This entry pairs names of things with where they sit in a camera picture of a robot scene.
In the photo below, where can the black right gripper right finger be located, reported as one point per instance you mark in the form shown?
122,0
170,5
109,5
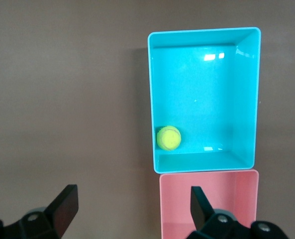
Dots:
212,224

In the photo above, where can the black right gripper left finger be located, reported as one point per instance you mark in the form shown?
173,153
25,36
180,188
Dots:
52,219

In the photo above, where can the yellow tennis ball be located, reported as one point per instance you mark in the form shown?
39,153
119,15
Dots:
168,137

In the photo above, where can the pink plastic bin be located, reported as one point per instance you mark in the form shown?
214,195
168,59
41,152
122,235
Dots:
174,199

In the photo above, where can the blue plastic bin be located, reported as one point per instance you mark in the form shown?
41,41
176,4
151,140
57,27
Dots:
212,99

